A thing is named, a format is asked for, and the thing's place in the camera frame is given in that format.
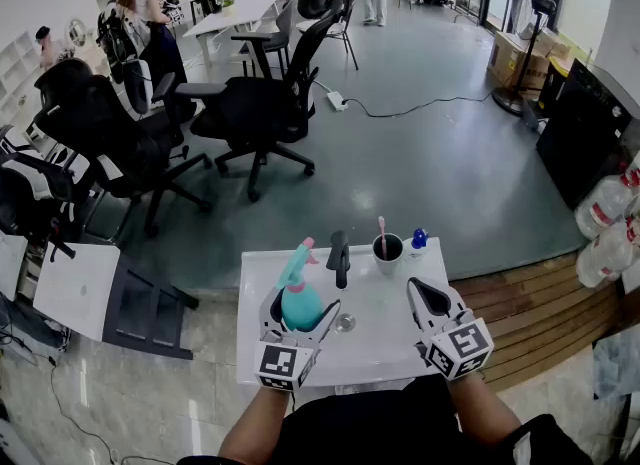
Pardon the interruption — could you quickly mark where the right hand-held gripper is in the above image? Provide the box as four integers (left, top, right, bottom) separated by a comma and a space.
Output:
405, 276, 496, 383

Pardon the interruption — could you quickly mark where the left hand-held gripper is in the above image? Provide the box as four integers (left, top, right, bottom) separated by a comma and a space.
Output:
252, 285, 343, 394

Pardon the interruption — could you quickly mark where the person's right forearm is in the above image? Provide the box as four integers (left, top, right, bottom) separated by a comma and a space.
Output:
446, 372, 524, 447

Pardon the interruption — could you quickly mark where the person's left forearm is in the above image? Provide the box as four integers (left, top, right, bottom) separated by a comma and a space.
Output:
218, 385, 296, 459

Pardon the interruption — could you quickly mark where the small blue capped bottle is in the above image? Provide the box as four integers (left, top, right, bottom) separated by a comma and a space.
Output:
403, 227, 430, 263

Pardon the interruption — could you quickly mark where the white sink basin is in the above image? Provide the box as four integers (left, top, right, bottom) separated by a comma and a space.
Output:
235, 236, 451, 387

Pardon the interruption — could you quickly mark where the white cup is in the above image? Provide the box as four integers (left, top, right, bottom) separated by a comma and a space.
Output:
371, 232, 405, 276

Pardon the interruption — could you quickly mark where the black faucet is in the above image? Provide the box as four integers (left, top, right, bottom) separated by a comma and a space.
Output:
325, 230, 351, 291

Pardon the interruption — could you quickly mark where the wooden slat platform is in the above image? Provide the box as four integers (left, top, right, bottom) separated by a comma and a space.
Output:
447, 251, 634, 387

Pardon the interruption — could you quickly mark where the person's black shirt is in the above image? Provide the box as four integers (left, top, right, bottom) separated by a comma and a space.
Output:
177, 377, 596, 465

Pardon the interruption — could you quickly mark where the clear water jug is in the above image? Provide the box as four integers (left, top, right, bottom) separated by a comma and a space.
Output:
573, 170, 640, 240
575, 222, 640, 288

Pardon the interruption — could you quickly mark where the clear plastic bag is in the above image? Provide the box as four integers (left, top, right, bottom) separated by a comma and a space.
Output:
592, 327, 640, 399

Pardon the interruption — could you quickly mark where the black bin with yellow rim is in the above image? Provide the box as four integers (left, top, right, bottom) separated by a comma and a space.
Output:
539, 55, 571, 119

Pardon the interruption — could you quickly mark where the large cardboard box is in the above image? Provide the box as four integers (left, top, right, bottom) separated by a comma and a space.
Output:
487, 30, 551, 92

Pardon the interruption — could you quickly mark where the grey office chair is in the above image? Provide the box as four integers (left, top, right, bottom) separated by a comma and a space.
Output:
230, 0, 297, 79

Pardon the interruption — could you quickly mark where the white and black oval device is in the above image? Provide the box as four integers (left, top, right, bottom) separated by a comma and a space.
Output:
122, 57, 154, 114

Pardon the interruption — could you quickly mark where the small cardboard box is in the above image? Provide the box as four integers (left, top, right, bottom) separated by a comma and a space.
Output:
534, 27, 574, 62

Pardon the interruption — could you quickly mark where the white side table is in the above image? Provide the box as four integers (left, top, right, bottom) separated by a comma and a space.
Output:
0, 232, 29, 302

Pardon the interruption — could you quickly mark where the black and white office chair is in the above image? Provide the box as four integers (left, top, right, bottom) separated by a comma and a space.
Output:
0, 125, 96, 262

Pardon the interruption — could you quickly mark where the black metal-legged chair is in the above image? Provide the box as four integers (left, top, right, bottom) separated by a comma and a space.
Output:
299, 0, 360, 72

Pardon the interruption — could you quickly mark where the black standing fan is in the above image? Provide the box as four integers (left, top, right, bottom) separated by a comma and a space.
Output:
492, 0, 559, 117

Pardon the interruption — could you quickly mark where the white shelf unit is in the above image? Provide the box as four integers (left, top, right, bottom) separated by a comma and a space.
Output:
0, 30, 49, 129

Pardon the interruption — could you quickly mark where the black power cable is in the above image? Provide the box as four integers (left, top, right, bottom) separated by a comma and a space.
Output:
343, 91, 496, 119

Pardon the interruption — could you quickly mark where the white cabinet with black frame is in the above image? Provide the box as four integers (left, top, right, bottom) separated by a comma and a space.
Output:
32, 241, 200, 360

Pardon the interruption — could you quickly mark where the thin black floor cable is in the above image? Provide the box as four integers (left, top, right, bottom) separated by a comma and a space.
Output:
47, 357, 176, 465

